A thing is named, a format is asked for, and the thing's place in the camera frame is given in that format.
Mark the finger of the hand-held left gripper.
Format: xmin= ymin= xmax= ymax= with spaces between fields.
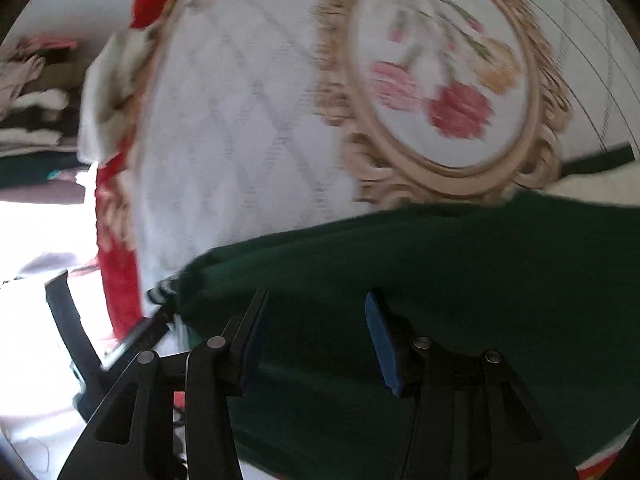
xmin=45 ymin=270 xmax=102 ymax=402
xmin=102 ymin=317 xmax=171 ymax=368

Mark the red floral blanket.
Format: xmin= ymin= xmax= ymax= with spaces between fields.
xmin=94 ymin=0 xmax=201 ymax=346

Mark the green and cream varsity jacket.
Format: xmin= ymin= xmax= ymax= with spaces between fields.
xmin=147 ymin=145 xmax=640 ymax=476

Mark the pile of clothes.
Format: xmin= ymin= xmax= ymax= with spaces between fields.
xmin=0 ymin=35 xmax=96 ymax=186

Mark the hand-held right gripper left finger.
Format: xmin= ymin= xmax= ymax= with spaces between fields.
xmin=56 ymin=287 xmax=271 ymax=480

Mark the white quilted floral mat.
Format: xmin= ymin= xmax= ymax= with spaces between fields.
xmin=125 ymin=0 xmax=636 ymax=281

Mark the white towel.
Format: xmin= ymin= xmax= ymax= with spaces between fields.
xmin=77 ymin=27 xmax=161 ymax=163

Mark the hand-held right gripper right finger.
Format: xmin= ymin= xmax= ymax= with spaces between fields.
xmin=365 ymin=288 xmax=566 ymax=480

